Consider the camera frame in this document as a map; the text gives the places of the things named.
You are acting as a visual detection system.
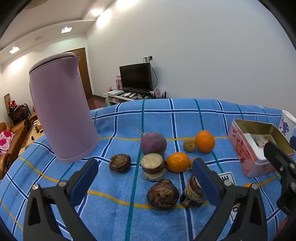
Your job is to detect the orange leather sofa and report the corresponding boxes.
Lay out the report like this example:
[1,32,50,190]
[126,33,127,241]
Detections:
[0,113,38,179]

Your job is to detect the large orange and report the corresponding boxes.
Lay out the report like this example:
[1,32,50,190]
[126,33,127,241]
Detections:
[195,130,215,153]

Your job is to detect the white floral mug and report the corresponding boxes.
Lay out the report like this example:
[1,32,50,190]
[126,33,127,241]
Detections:
[278,110,296,142]

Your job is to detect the printed paper sheet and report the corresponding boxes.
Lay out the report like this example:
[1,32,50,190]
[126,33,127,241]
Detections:
[245,133,278,149]

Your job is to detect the tall striped taro piece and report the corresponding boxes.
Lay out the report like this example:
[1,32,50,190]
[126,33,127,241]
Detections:
[180,174,207,208]

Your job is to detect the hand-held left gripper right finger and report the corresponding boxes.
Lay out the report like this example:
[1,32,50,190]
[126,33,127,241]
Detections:
[191,158,269,241]

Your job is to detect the brown wooden door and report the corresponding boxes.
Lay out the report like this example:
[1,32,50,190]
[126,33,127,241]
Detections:
[63,47,94,100]

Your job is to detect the round mandarin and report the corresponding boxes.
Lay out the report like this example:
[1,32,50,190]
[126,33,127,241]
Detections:
[166,152,190,173]

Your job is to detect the black power cable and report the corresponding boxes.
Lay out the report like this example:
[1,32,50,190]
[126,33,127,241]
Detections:
[150,62,159,91]

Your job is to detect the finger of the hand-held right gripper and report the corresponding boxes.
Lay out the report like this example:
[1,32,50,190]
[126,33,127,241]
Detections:
[264,141,296,215]

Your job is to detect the pink flowered cushion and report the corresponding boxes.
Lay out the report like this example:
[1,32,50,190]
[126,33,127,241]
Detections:
[0,130,12,156]

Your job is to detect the black television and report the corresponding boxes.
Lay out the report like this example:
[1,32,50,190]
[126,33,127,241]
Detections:
[119,62,153,91]

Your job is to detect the small yellow-brown fruit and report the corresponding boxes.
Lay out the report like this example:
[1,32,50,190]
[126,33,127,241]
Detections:
[183,139,196,153]

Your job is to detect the purple radish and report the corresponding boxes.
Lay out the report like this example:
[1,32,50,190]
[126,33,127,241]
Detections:
[134,127,167,155]

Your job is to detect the blue plaid blanket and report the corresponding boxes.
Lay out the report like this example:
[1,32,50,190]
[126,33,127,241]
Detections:
[0,98,296,241]

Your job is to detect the dark clothes pile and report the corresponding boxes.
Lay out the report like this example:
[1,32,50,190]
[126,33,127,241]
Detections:
[5,94,31,126]

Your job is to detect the white television stand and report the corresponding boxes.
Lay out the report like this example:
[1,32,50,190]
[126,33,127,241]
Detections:
[105,89,167,108]

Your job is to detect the pink tin box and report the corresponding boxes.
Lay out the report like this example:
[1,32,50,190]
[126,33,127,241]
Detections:
[228,119,295,178]

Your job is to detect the wooden coffee table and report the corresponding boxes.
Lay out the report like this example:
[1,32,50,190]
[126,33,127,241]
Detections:
[18,120,44,153]

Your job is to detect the pink tall cylinder container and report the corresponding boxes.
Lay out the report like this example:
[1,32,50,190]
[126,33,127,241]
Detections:
[29,52,99,163]

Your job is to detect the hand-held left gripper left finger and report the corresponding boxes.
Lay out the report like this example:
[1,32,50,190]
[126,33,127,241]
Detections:
[23,158,99,241]

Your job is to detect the short cut taro piece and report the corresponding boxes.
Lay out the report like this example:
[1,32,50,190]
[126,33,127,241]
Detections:
[140,153,167,181]

